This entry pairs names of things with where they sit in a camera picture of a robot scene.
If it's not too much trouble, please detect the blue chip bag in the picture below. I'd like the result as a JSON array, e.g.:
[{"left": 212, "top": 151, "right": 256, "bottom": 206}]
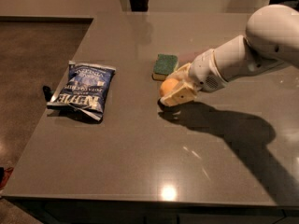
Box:
[{"left": 47, "top": 61, "right": 116, "bottom": 121}]

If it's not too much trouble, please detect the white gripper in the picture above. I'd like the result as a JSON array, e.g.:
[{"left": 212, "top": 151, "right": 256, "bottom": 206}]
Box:
[{"left": 160, "top": 49, "right": 227, "bottom": 106}]

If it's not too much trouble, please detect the orange fruit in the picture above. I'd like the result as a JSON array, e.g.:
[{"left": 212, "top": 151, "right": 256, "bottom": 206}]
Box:
[{"left": 160, "top": 78, "right": 179, "bottom": 97}]

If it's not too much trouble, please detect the red object at floor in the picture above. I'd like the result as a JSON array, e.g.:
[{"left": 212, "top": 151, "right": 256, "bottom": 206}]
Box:
[{"left": 0, "top": 167, "right": 14, "bottom": 189}]

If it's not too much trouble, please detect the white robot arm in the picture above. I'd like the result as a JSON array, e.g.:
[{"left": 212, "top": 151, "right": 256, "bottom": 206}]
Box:
[{"left": 160, "top": 5, "right": 299, "bottom": 106}]

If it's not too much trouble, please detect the green yellow sponge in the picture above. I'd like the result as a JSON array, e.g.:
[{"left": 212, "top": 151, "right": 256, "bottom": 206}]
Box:
[{"left": 152, "top": 54, "right": 178, "bottom": 80}]

